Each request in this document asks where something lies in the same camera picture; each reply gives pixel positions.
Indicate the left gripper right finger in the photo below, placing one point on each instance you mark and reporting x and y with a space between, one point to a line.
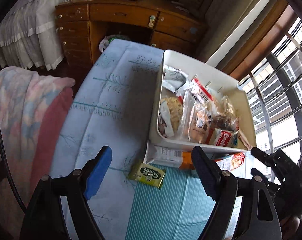
210 175

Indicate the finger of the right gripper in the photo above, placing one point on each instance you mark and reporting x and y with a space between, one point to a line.
268 183
263 156

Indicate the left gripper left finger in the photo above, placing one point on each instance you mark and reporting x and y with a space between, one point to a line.
95 170

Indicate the beige soda cracker pack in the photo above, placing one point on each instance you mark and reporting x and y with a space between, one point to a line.
244 140

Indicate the red Cookies snack pack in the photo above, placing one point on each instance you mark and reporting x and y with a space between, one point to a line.
223 138

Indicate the green tea candy pack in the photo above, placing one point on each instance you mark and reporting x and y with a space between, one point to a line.
147 174

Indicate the small nut pack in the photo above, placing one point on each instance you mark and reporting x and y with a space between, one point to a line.
225 122

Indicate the clear bag yellow pastries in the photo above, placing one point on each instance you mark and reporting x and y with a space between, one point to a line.
196 120

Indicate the clear round rice cracker pack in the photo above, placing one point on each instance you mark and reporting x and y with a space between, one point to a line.
226 108

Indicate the clear pack peanut cookies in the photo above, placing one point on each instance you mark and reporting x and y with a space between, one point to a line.
175 107

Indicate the red biscuit roll pack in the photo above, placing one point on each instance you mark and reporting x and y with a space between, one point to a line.
199 91

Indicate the silver red stripe bag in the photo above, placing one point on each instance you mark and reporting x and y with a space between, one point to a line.
175 80

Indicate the brown white wafer pack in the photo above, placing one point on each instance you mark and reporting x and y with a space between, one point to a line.
164 120

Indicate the person right hand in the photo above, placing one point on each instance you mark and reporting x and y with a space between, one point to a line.
289 226

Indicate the orange snack pack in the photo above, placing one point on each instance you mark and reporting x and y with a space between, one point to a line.
186 161

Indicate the light blue patterned tablecloth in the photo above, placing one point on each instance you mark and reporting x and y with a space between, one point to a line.
113 108

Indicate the window metal grille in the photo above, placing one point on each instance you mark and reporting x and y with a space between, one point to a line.
274 92

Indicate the white plastic storage bin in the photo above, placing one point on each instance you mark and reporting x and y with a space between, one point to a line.
217 84

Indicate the pastel floral blanket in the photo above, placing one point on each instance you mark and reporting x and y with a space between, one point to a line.
33 108

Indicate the green white plastic bag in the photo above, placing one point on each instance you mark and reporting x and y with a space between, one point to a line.
108 39

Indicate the wooden desk with drawers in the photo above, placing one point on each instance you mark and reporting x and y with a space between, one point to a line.
83 24

